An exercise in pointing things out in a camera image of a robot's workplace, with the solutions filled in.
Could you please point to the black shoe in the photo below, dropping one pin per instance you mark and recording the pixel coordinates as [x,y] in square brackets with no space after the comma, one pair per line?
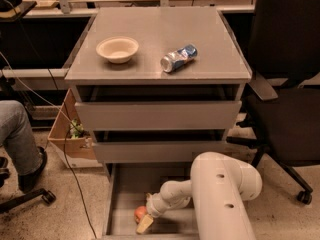
[27,182]

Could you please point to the black chair base left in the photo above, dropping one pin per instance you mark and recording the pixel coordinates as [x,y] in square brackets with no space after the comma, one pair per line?
[47,196]

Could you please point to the crushed blue soda can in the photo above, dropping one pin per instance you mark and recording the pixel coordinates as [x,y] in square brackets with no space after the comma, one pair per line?
[178,58]

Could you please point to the grey middle drawer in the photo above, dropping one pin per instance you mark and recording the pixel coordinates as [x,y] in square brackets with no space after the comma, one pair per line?
[156,146]

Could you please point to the cardboard box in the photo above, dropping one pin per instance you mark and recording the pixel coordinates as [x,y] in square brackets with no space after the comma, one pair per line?
[74,152]

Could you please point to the black office chair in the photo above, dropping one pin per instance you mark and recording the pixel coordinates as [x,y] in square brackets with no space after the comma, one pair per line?
[284,51]

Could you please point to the white paper bowl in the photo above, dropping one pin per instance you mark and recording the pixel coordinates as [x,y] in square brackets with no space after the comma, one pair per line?
[117,49]

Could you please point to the grey drawer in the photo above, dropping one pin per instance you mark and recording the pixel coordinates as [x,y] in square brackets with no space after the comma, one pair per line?
[128,187]
[155,107]
[156,146]

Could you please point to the green item in box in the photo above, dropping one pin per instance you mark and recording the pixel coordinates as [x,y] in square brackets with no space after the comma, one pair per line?
[75,129]

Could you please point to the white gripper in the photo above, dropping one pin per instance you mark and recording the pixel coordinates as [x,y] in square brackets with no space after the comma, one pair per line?
[153,208]

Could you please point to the red apple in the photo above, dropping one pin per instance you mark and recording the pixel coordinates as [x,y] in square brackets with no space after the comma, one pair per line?
[139,213]

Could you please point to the grey drawer cabinet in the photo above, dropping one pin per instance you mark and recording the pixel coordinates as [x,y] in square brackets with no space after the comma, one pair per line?
[159,31]

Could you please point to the grey bottom drawer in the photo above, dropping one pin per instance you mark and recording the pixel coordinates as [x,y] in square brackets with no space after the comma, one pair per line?
[128,187]

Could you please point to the grey top drawer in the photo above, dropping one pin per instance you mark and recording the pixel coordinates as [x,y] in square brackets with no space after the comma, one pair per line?
[155,107]

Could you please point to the person leg in jeans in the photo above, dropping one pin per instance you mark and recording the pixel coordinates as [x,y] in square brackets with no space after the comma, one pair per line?
[17,138]

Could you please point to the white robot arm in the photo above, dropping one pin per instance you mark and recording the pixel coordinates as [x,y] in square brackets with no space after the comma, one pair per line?
[218,187]

